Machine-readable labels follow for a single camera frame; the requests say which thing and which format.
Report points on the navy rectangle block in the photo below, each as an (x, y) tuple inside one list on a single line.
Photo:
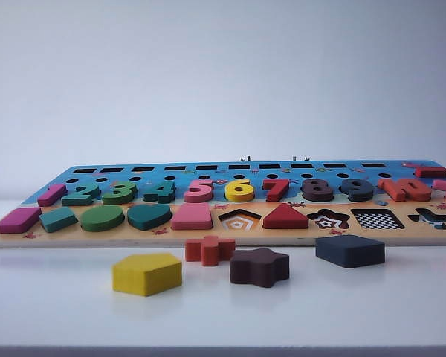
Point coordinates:
[(349, 251)]

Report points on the yellow number six piece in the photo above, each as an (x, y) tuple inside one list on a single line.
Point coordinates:
[(238, 195)]

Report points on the pink number five piece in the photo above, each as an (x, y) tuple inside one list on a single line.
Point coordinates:
[(197, 197)]

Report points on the pink trapezoid block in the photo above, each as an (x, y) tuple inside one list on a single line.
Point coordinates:
[(191, 217)]

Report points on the red number seven piece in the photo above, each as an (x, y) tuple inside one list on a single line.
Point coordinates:
[(278, 184)]

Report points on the teal number four piece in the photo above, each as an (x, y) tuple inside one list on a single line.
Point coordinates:
[(167, 191)]

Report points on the colourful wooden puzzle board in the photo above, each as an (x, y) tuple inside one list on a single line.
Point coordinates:
[(193, 235)]

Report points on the red triangle block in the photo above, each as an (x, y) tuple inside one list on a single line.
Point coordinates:
[(284, 219)]

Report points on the orange cross block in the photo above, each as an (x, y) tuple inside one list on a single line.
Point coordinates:
[(208, 253)]

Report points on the teal heart block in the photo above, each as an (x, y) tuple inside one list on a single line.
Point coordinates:
[(148, 217)]

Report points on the brown star block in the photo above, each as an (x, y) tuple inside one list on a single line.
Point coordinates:
[(256, 267)]

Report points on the brown number eight piece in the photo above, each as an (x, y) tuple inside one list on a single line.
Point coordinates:
[(329, 193)]

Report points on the green number three piece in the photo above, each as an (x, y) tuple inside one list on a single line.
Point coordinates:
[(115, 200)]

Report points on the yellow pentagon block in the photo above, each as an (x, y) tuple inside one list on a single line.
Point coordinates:
[(145, 275)]

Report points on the green circle block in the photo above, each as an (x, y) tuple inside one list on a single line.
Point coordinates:
[(102, 219)]

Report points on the navy number nine piece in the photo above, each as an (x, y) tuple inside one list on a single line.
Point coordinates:
[(357, 197)]

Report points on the teal number two piece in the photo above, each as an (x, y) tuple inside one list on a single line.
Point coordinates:
[(78, 201)]

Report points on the orange number ten piece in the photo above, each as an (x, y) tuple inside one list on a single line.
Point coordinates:
[(390, 187)]

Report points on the teal square block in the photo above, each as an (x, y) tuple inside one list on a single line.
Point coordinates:
[(57, 219)]

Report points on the magenta number one piece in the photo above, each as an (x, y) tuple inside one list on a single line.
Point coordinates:
[(52, 195)]

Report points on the red minus sign piece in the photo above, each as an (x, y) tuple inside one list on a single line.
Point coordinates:
[(433, 172)]

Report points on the magenta square block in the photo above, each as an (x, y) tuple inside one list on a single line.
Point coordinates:
[(16, 221)]

